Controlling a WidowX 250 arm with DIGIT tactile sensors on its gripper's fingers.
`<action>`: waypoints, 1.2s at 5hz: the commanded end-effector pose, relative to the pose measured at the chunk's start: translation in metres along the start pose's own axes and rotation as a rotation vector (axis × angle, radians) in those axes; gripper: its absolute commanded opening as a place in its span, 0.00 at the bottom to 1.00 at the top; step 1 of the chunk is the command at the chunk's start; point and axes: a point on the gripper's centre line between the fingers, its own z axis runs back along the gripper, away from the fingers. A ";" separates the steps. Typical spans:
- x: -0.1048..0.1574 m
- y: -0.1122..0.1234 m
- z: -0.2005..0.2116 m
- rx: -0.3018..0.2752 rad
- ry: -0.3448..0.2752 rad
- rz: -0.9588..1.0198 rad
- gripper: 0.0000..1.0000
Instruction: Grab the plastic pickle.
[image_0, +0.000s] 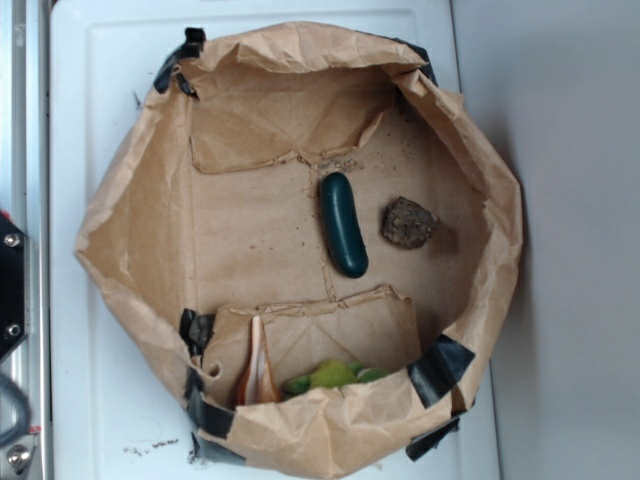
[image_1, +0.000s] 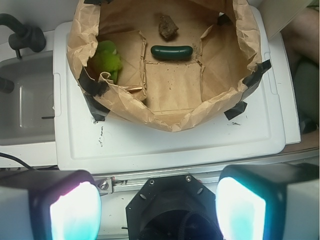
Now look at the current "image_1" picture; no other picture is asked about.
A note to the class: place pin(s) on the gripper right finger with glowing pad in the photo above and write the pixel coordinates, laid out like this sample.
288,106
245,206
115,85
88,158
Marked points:
278,201

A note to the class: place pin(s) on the brown paper bag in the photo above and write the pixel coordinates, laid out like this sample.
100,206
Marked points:
168,95

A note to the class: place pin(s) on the black tape strip left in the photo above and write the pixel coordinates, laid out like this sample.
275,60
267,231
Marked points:
93,88

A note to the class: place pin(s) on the grey sink basin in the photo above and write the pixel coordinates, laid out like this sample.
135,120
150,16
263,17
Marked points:
26,113

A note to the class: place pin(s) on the aluminium extrusion rail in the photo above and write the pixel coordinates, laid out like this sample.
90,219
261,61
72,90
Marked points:
205,173

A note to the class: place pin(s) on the dark grey faucet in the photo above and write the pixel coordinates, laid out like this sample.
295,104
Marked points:
24,35

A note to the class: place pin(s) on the black tape strip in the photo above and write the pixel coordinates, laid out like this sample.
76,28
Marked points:
235,111
93,88
252,81

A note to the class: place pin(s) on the black octagonal mount plate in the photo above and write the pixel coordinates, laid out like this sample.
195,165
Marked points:
173,208

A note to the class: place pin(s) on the white plastic container lid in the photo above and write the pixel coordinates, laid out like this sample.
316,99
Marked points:
116,145

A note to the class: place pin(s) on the black tape strip lower right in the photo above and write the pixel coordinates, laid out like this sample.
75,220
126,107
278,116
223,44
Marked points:
235,111

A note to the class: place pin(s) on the green plastic lettuce leaf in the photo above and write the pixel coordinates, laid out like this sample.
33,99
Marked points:
107,59

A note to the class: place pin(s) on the brown rock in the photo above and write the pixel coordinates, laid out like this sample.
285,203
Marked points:
167,27

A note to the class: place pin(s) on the dark green plastic pickle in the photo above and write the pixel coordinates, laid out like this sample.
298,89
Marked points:
171,53

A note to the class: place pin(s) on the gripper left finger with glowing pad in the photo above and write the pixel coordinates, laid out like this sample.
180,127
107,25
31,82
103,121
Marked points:
49,205

